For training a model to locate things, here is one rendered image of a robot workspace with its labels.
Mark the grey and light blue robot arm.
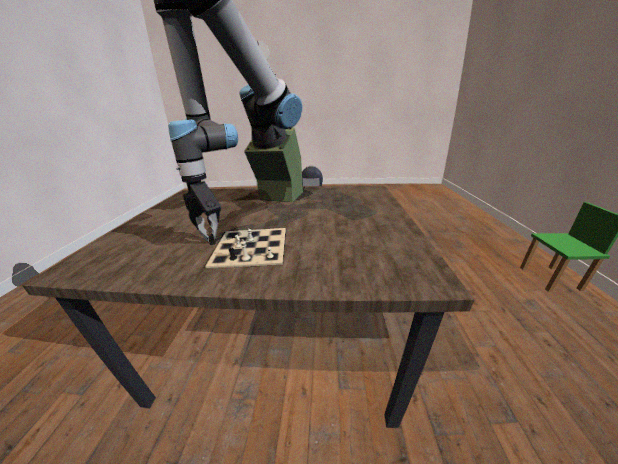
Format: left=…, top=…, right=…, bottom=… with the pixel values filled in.
left=154, top=0, right=302, bottom=178

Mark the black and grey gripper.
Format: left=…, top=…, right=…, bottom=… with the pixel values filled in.
left=181, top=173, right=220, bottom=242

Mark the black and cream chessboard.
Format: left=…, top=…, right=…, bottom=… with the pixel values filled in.
left=205, top=228, right=286, bottom=268

